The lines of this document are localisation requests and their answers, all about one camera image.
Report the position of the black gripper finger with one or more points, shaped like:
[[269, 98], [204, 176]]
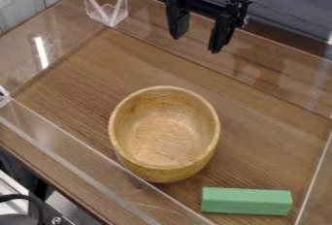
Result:
[[221, 32], [176, 14]]

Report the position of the green rectangular block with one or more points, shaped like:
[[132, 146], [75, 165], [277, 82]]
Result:
[[245, 201]]

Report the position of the light wooden bowl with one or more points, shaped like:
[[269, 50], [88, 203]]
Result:
[[163, 130]]

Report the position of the clear acrylic corner bracket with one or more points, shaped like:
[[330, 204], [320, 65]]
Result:
[[105, 14]]

